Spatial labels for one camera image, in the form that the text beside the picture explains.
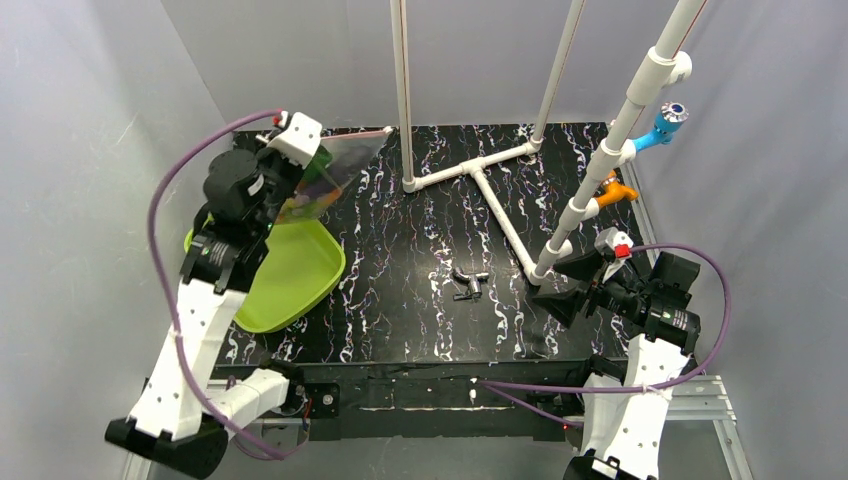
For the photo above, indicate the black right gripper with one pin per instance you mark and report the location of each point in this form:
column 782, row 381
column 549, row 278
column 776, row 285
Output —
column 591, row 290

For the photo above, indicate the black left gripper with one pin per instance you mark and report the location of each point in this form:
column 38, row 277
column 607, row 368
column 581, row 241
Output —
column 284, row 176

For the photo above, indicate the clear zip top bag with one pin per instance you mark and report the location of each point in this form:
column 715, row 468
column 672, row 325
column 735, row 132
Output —
column 352, row 153

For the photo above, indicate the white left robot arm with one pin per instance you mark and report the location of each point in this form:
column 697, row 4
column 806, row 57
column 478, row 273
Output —
column 175, row 422

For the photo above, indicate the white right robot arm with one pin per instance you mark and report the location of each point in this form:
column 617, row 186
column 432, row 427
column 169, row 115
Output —
column 625, row 413

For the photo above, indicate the green fake leafy vegetable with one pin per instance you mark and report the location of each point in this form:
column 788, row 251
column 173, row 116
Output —
column 317, row 180

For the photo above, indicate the lime green plastic basin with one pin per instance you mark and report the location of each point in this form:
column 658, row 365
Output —
column 304, row 264

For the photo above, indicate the orange tap valve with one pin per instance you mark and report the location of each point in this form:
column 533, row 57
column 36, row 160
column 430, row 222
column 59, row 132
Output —
column 612, row 190

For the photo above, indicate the blue tap valve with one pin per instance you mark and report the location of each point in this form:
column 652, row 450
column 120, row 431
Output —
column 669, row 119

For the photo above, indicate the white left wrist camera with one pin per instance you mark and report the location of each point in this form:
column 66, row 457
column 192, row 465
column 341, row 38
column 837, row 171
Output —
column 297, row 137

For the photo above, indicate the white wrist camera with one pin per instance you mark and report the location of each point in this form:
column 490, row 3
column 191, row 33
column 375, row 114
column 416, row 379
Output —
column 615, row 246
column 297, row 137

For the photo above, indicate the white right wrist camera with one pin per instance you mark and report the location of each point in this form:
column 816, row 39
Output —
column 615, row 246

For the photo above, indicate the aluminium frame rail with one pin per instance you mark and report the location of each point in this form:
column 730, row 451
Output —
column 416, row 404

